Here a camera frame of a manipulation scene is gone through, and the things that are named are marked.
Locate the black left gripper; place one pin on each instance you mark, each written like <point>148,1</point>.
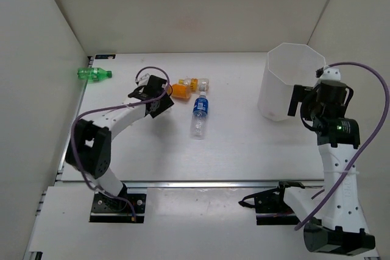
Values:
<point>167,103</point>

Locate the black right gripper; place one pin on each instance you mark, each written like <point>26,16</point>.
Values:
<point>299,93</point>

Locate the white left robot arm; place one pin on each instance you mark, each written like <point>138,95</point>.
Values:
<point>90,150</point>

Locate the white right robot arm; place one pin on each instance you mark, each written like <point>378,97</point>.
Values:
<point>338,228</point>

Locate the white octagonal bin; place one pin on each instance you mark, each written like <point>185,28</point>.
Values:
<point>287,65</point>

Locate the yellow label clear bottle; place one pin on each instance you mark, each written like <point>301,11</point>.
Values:
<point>196,85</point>

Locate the blue label water bottle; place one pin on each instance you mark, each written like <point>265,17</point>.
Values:
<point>199,116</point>

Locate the green plastic bottle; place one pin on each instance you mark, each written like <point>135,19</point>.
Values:
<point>93,74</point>

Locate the dark table corner label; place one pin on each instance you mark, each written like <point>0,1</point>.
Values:
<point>104,56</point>

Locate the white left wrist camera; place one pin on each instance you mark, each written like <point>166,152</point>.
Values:
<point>142,80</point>

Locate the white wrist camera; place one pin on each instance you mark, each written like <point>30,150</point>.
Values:
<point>328,73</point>
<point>142,80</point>

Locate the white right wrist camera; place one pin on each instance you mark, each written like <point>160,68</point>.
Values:
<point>328,73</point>

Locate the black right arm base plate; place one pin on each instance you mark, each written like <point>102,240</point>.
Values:
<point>271,210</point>

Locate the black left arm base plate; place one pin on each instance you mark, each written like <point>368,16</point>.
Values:
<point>107,210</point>

